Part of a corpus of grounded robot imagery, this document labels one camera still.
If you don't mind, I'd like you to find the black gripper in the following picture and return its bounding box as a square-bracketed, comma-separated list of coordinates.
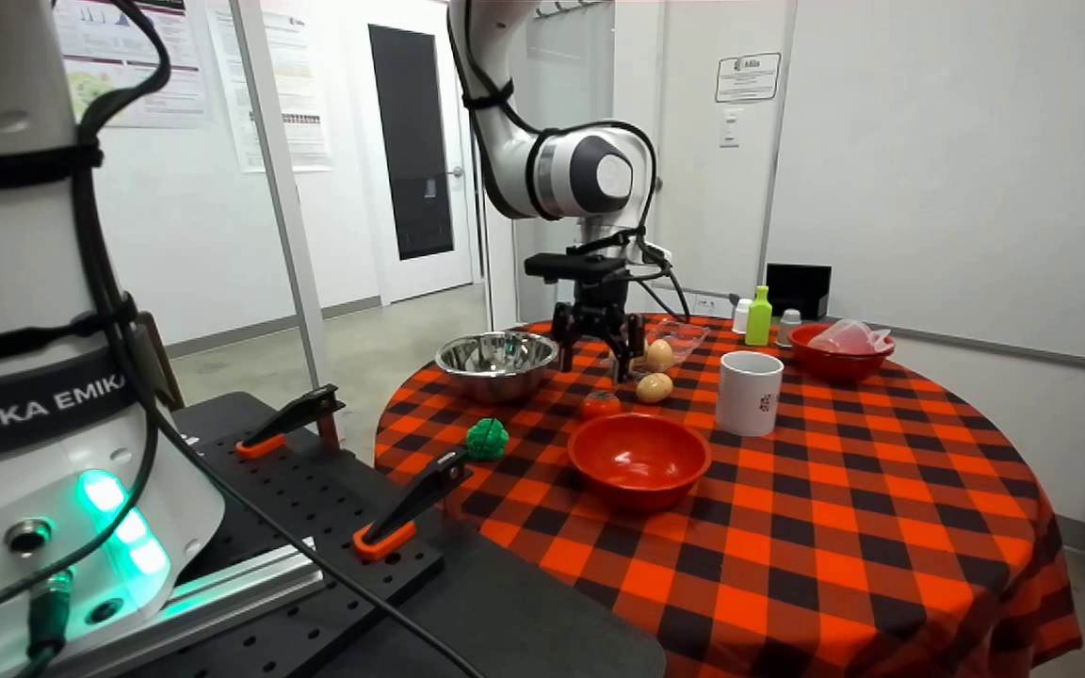
[548, 253, 651, 383]

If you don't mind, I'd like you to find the silver metal bowl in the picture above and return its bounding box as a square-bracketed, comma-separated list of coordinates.
[432, 327, 564, 407]

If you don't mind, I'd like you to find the empty red plastic bowl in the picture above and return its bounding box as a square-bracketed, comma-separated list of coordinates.
[564, 410, 718, 518]

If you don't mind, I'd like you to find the red bowl with plastic wrap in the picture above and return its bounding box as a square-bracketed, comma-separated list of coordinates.
[787, 316, 900, 390]

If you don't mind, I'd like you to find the brown potato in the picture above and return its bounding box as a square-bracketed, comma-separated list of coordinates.
[632, 370, 677, 407]

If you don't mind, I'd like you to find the clear plastic bag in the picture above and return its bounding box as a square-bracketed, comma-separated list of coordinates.
[640, 316, 711, 370]

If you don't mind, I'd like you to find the green toy vegetable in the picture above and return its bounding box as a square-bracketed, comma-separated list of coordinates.
[460, 415, 512, 464]

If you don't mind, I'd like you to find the white mug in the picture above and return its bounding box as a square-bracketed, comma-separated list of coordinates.
[711, 347, 787, 442]

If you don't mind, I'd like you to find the green bottle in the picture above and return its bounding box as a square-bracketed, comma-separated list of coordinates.
[743, 282, 778, 351]

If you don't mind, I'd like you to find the door with dark window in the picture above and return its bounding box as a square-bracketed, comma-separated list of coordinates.
[350, 0, 485, 308]

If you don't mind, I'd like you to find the white paper sign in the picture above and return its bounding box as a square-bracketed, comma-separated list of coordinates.
[711, 49, 784, 111]

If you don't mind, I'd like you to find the red black checkered tablecloth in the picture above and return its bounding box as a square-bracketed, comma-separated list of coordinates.
[371, 314, 1085, 678]

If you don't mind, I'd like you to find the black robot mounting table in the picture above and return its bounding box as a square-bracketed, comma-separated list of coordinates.
[88, 390, 671, 678]

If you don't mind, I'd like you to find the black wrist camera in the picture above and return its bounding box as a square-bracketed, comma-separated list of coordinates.
[519, 248, 602, 287]

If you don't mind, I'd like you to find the black clamp orange handle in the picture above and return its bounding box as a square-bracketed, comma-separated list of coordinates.
[232, 381, 350, 466]
[350, 446, 480, 567]

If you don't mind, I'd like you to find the aluminium post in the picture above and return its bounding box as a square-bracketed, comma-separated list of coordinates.
[227, 0, 332, 397]

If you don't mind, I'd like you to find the large wall whiteboard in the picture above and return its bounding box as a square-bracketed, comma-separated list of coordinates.
[763, 0, 1085, 377]

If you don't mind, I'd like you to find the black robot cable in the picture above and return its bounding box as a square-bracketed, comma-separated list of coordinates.
[0, 0, 485, 678]

